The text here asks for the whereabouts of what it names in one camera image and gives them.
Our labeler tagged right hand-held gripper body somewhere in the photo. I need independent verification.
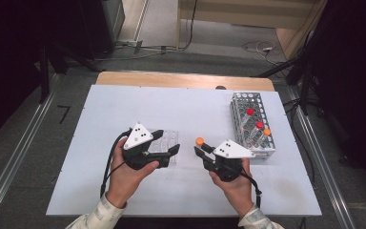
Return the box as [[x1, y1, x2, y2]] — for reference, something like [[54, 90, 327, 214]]
[[203, 138, 256, 182]]

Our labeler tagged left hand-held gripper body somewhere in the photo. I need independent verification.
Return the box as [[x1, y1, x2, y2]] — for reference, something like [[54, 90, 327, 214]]
[[122, 122, 173, 171]]

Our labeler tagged clear plastic tube rack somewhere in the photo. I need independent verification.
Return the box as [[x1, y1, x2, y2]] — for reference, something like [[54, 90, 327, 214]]
[[146, 128, 179, 167]]

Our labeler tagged white perforated tube rack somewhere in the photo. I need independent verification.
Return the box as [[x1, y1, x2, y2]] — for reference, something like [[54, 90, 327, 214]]
[[229, 91, 276, 160]]

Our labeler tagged red-capped test tube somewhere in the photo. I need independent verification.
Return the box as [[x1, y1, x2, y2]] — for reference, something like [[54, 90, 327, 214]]
[[251, 120, 265, 142], [241, 107, 255, 130]]

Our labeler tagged person's right hand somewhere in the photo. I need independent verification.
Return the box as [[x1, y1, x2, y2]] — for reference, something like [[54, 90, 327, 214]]
[[209, 157, 256, 219]]

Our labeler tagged person's left hand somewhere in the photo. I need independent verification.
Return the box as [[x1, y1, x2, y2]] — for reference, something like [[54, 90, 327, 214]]
[[104, 137, 160, 210]]

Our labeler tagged white board sheet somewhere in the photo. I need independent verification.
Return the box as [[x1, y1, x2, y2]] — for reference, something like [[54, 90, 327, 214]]
[[46, 84, 322, 218]]

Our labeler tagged wooden table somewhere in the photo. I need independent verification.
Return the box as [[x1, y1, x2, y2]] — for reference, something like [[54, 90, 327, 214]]
[[94, 71, 275, 93]]

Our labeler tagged black tripod stand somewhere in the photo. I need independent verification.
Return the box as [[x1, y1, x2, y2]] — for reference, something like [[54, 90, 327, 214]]
[[256, 31, 332, 115]]

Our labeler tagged black metal stand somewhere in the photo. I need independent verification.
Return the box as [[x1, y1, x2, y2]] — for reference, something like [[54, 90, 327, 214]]
[[37, 41, 104, 104]]

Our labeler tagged dark grey cabinet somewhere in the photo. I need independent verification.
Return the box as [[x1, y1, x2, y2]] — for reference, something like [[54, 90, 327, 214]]
[[79, 0, 126, 60]]

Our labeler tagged light wooden cabinet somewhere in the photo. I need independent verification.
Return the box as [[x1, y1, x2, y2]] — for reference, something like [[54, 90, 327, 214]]
[[175, 0, 328, 60]]

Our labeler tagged dark curtain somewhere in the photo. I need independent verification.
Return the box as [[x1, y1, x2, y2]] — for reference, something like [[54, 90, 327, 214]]
[[311, 0, 366, 195], [0, 0, 89, 151]]

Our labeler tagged left hand-held gripper cable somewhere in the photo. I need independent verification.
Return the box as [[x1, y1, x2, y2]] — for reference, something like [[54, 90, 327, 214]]
[[99, 128, 132, 198]]

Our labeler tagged hand-held gripper cable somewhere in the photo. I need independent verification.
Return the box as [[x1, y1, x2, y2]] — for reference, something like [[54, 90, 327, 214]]
[[99, 128, 132, 198], [241, 170, 263, 210]]

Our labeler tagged right hand-held gripper cable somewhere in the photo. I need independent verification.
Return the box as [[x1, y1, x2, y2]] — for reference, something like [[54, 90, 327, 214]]
[[241, 170, 263, 210]]

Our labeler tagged black cable beside table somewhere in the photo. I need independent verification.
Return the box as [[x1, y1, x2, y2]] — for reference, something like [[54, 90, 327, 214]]
[[282, 98, 316, 189]]

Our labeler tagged grey floor cable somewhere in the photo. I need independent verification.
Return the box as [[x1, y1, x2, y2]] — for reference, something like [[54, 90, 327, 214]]
[[94, 44, 180, 61]]

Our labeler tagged metal floor rail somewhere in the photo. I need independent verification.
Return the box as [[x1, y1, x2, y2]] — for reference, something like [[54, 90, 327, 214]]
[[0, 74, 61, 229], [285, 85, 357, 229]]

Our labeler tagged white floor cable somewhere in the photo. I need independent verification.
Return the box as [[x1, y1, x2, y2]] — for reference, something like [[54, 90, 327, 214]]
[[241, 40, 282, 66]]

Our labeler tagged black floor cable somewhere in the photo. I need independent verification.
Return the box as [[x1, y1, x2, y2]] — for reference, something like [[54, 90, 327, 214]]
[[177, 0, 198, 52]]

